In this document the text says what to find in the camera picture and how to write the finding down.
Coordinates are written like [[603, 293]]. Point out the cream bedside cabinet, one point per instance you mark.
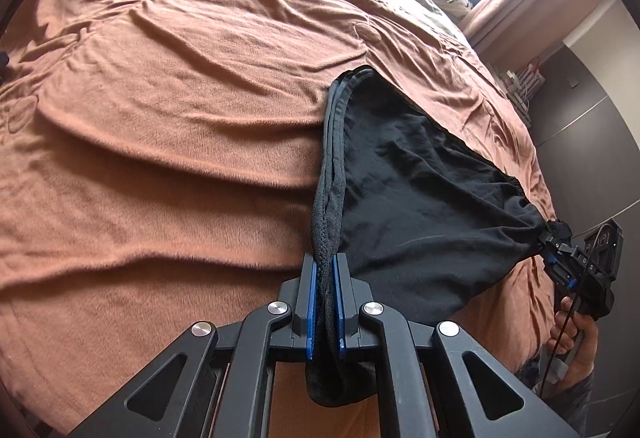
[[511, 88]]

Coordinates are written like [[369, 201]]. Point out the brown bed blanket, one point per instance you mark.
[[159, 160]]

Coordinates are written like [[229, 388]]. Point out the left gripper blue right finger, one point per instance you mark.
[[349, 295]]

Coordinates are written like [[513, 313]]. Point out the dark wood wardrobe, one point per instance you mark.
[[590, 163]]

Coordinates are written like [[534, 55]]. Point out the person right hand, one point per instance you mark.
[[574, 331]]

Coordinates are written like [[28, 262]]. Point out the right pink curtain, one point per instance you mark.
[[508, 33]]

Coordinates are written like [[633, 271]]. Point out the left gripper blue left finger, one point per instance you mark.
[[304, 314]]

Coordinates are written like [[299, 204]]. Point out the black shorts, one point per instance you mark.
[[425, 220]]

